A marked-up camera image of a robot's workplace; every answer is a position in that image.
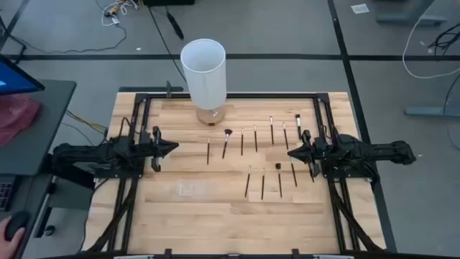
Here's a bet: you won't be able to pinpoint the computer keyboard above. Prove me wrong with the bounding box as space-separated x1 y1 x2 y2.
0 175 16 212

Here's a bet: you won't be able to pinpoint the pink cloth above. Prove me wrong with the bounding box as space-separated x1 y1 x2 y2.
0 94 42 147

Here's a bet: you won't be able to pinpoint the black cable bundle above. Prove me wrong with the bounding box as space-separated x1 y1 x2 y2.
85 178 140 253
327 178 382 253

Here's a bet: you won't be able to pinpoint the black computer mouse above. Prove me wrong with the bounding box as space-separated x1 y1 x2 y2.
4 211 30 242

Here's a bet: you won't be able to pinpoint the dark-head makeup brush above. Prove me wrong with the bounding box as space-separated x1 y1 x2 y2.
275 162 283 199

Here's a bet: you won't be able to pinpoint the clear acrylic brush holder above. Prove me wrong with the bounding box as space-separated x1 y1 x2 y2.
176 181 217 198

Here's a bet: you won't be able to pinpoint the white shade wooden base lamp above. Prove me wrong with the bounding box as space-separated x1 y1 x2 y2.
180 38 228 127

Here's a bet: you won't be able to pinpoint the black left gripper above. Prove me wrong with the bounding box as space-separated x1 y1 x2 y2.
142 125 180 173

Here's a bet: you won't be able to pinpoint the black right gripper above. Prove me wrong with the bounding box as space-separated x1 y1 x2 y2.
287 129 326 178

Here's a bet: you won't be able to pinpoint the black floor cable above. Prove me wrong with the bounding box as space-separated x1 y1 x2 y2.
6 21 128 55
442 73 460 151

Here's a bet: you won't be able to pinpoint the black box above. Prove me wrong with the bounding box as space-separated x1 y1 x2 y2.
142 0 196 6

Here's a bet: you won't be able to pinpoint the computer monitor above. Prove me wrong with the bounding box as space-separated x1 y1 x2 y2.
0 53 46 96

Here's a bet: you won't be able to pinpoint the black desk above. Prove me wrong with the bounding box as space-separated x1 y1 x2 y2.
0 79 78 177

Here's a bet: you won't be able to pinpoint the person's hand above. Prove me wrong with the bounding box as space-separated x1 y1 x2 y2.
0 217 27 259

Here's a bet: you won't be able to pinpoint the black fan makeup brush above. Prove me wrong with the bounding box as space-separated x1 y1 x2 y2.
221 128 234 160

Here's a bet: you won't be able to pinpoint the black stick-shaped device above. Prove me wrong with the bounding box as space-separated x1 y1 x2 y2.
165 10 185 40

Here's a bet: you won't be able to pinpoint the white floor cable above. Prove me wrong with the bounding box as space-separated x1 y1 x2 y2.
401 14 460 80

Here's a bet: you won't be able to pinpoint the white paper sheet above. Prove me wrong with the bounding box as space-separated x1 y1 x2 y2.
350 3 371 15

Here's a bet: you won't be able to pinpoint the white cable tangle with plugs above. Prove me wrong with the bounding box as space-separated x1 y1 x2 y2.
95 0 139 27

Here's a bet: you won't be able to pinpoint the thin black wire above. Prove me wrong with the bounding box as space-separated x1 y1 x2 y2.
60 122 96 147

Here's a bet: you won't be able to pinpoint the black desk leg frame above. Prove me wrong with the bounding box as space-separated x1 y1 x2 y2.
34 172 96 239

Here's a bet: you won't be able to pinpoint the black lamp cord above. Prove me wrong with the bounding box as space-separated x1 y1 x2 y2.
147 5 188 84

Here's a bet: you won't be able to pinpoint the gray desk foot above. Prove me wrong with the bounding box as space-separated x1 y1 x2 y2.
374 0 449 27
403 105 460 118

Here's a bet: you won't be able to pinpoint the yellow wires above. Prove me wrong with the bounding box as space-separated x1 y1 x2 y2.
64 109 109 132

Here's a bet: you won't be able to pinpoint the black cable tangle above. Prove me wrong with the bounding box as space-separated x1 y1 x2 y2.
426 22 460 60

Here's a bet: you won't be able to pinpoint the black bar behind table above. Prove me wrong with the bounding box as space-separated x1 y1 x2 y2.
118 86 185 94

